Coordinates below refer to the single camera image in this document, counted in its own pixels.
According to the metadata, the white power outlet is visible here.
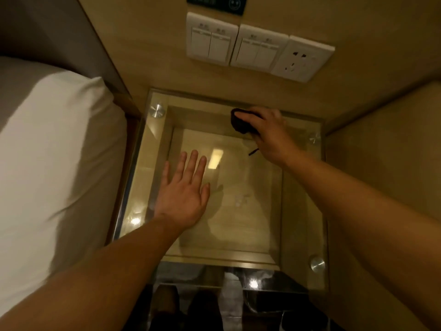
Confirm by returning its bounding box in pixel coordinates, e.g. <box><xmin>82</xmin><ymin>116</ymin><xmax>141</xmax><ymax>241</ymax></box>
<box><xmin>271</xmin><ymin>35</ymin><xmax>336</xmax><ymax>83</ymax></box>

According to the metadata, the black control panel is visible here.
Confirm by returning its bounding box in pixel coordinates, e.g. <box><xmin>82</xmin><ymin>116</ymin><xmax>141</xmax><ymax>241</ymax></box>
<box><xmin>186</xmin><ymin>0</ymin><xmax>248</xmax><ymax>16</ymax></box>

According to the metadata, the glass-top wooden nightstand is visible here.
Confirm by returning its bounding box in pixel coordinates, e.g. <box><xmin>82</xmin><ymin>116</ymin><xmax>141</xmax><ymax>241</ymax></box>
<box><xmin>112</xmin><ymin>87</ymin><xmax>328</xmax><ymax>294</ymax></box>

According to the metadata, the person's left forearm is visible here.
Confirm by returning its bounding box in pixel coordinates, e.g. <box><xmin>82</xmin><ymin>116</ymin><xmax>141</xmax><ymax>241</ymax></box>
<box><xmin>0</xmin><ymin>216</ymin><xmax>185</xmax><ymax>331</ymax></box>

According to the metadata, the white pillow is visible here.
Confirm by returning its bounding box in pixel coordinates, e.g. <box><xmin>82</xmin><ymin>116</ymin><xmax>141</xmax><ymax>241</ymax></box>
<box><xmin>0</xmin><ymin>57</ymin><xmax>128</xmax><ymax>317</ymax></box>

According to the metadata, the person's dark shoe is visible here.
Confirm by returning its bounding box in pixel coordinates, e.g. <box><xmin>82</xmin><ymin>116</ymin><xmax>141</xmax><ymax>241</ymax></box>
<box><xmin>187</xmin><ymin>290</ymin><xmax>222</xmax><ymax>331</ymax></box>
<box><xmin>151</xmin><ymin>285</ymin><xmax>181</xmax><ymax>331</ymax></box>

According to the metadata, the white double light switch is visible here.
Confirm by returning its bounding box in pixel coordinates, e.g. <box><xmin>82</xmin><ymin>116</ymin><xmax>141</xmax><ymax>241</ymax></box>
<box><xmin>185</xmin><ymin>11</ymin><xmax>239</xmax><ymax>67</ymax></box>
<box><xmin>230</xmin><ymin>24</ymin><xmax>290</xmax><ymax>72</ymax></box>

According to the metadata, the person's right hand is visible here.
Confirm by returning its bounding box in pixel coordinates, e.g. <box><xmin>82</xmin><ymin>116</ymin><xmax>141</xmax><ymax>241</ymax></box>
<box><xmin>234</xmin><ymin>107</ymin><xmax>304</xmax><ymax>168</ymax></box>

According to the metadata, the black cleaning cloth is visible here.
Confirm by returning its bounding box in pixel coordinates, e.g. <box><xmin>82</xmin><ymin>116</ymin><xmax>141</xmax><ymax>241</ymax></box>
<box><xmin>230</xmin><ymin>108</ymin><xmax>261</xmax><ymax>157</ymax></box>

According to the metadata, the person's right forearm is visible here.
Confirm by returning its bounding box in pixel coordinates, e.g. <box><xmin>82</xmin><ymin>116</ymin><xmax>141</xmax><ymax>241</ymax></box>
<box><xmin>282</xmin><ymin>156</ymin><xmax>441</xmax><ymax>331</ymax></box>

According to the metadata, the person's left hand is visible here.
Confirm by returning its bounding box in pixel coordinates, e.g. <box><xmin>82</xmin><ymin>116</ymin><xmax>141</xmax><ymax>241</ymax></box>
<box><xmin>153</xmin><ymin>150</ymin><xmax>211</xmax><ymax>231</ymax></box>

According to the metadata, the grey upholstered headboard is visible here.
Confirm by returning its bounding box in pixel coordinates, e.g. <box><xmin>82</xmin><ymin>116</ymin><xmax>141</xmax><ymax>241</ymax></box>
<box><xmin>0</xmin><ymin>0</ymin><xmax>129</xmax><ymax>95</ymax></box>

